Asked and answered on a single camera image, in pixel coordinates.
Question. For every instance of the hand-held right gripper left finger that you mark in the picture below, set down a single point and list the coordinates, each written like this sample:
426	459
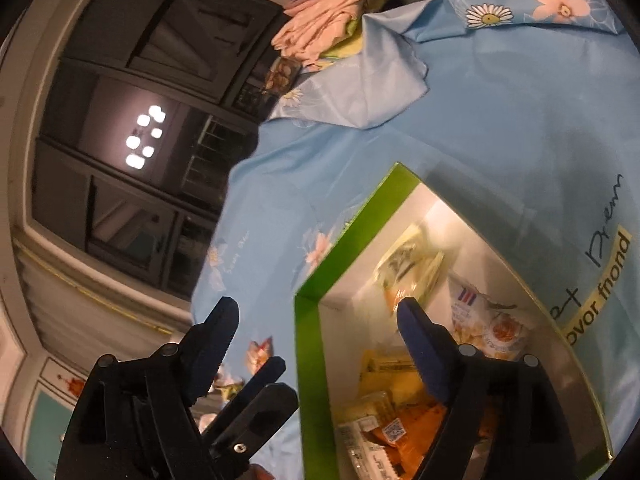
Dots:
215	340

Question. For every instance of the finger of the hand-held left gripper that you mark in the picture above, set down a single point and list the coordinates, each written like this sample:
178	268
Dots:
260	405

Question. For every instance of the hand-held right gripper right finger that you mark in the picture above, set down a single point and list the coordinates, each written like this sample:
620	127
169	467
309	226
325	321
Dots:
420	340

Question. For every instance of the yellow green cracker packet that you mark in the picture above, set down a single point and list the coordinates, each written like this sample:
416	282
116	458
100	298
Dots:
387	370

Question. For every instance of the green cardboard box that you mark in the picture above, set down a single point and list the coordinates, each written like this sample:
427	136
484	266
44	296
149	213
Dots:
310	360

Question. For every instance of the clear white snack packet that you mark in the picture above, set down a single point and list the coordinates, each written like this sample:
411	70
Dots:
492	325

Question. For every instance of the pale green snack packet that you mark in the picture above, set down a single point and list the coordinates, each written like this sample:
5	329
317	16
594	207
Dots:
410	260

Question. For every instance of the small yellow snack packet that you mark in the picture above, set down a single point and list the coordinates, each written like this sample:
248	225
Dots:
367	407

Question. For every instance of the orange snack packet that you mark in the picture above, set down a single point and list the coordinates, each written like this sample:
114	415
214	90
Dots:
425	430

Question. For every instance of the white printed snack packet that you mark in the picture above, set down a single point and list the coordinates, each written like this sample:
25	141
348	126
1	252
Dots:
362	450

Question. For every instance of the pale curtain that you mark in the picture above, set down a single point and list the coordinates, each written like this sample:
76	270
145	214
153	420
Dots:
90	305

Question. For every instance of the blue floral bed sheet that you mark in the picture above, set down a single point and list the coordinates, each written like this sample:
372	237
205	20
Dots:
475	125

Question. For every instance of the dark window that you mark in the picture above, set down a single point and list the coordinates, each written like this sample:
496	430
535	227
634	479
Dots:
125	85

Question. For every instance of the yellow green cloth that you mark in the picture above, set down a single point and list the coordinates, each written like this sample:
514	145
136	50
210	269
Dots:
347	42

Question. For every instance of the pink folded clothes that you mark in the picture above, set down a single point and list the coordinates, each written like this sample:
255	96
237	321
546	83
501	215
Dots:
325	20

